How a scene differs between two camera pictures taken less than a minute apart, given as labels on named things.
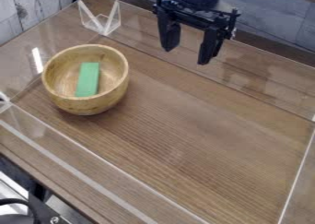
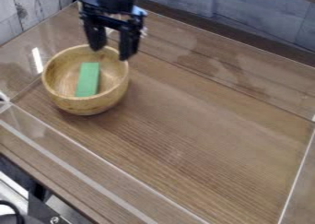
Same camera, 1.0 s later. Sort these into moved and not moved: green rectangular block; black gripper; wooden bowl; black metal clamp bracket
Moved: black gripper
Not moved: green rectangular block; black metal clamp bracket; wooden bowl
